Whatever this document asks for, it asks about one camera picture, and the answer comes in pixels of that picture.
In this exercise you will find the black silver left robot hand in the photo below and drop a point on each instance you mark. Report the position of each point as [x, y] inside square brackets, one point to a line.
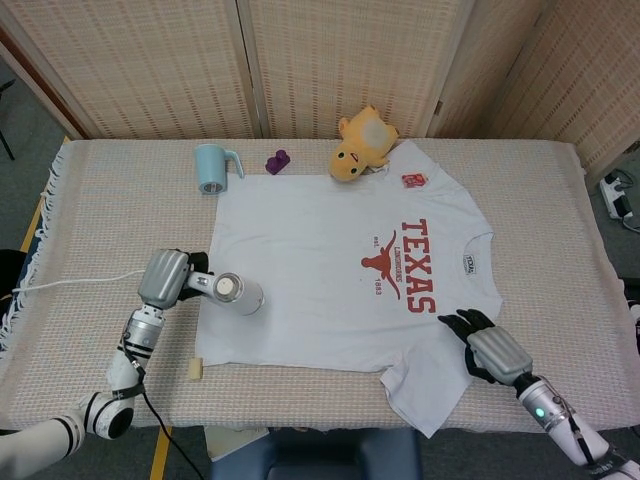
[162, 277]

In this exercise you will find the white paper sheet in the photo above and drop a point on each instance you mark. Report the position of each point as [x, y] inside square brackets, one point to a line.
[230, 442]

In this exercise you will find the pale yellow soap bar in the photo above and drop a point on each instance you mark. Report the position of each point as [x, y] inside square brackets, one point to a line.
[195, 370]

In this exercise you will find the beige woven table cloth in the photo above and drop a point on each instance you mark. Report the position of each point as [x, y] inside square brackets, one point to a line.
[100, 210]

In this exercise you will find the black stand leg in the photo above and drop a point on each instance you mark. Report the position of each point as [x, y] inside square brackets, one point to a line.
[5, 135]

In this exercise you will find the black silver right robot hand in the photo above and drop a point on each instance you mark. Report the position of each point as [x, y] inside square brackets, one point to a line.
[500, 352]

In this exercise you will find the light blue plastic jug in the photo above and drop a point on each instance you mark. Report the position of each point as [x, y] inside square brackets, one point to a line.
[210, 167]

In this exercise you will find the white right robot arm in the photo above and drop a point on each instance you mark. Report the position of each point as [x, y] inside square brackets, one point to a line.
[570, 425]

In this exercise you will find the white handheld steam iron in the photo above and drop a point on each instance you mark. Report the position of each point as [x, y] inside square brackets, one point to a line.
[235, 295]

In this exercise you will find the dark blue chair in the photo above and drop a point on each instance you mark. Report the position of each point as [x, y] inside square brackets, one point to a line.
[320, 455]

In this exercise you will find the white Texas print T-shirt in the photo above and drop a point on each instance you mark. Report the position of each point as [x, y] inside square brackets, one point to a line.
[325, 240]

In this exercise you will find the woven wooden folding screen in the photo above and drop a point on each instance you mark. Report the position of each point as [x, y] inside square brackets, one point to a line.
[150, 65]

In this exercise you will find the small red packet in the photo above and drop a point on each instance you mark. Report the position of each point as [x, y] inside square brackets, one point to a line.
[414, 180]

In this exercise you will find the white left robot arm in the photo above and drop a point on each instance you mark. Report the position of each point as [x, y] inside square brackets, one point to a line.
[115, 390]

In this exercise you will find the purple toy block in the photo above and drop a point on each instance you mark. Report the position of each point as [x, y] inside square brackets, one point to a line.
[276, 162]

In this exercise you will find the white power strip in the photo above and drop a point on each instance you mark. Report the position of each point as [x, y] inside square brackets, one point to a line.
[616, 195]

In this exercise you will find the yellow plush toy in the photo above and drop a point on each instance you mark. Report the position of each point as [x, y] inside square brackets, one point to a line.
[357, 150]

